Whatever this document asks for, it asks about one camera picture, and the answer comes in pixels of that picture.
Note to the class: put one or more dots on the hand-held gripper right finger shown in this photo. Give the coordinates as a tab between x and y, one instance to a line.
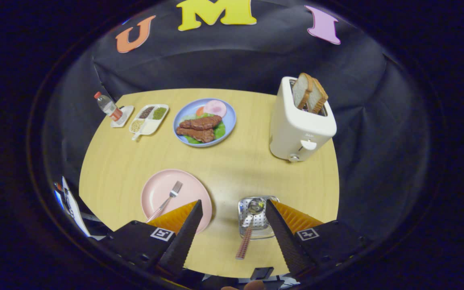
282	237

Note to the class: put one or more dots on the clear water bottle red label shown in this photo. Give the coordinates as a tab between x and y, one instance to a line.
109	106

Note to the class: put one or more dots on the black backdrop cloth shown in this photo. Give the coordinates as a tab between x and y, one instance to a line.
224	68

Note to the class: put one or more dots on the black box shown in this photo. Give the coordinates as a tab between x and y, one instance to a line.
262	273

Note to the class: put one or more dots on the pink plate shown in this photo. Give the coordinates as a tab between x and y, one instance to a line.
159	193

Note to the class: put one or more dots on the red tomato slice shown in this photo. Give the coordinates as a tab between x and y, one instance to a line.
199	111

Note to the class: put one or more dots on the brown steak piece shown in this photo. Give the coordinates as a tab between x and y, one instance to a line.
201	122
197	135

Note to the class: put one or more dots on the pink ham slice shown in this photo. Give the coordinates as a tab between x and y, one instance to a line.
215	108

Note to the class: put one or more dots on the white blue printed card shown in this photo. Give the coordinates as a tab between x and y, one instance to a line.
73	205

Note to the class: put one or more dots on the green lettuce leaf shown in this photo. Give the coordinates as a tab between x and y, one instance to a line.
220	131

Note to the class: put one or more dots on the metal perforated basket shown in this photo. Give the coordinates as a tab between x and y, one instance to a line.
259	227

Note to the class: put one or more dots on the blue plate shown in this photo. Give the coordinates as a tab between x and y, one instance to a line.
183	110

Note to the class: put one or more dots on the white divided condiment tray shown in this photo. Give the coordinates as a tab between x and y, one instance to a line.
149	127

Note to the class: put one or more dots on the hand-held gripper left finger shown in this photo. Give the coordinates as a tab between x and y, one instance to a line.
185	237

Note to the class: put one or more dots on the white toaster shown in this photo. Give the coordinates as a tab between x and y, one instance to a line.
296	133

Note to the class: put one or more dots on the white square coaster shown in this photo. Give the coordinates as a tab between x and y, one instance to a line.
127	114

